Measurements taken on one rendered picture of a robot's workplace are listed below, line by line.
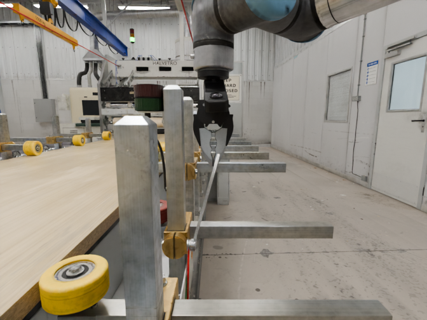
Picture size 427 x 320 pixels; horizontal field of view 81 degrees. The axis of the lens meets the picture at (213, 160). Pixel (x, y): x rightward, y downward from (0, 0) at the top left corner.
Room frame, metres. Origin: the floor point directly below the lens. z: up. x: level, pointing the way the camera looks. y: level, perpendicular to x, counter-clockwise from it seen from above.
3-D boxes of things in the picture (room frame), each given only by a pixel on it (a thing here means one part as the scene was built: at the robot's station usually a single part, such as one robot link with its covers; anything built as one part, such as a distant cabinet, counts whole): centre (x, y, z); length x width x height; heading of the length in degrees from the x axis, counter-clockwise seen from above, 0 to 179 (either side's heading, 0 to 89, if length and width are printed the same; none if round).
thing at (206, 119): (0.59, 0.00, 1.15); 0.09 x 0.08 x 0.12; 0
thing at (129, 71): (3.40, 0.62, 0.95); 1.65 x 0.70 x 1.90; 90
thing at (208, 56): (0.59, 0.00, 1.23); 0.10 x 0.09 x 0.05; 90
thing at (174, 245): (0.53, 0.08, 0.85); 0.14 x 0.06 x 0.05; 0
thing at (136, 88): (0.51, 0.13, 1.16); 0.06 x 0.06 x 0.02
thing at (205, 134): (0.59, 0.02, 1.04); 0.06 x 0.03 x 0.09; 0
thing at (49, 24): (4.69, 2.84, 2.65); 1.71 x 0.09 x 0.32; 3
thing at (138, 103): (0.51, 0.13, 1.13); 0.06 x 0.06 x 0.02
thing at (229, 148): (1.30, 0.02, 0.95); 0.50 x 0.04 x 0.04; 90
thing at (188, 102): (0.76, 0.08, 0.93); 0.04 x 0.04 x 0.48; 0
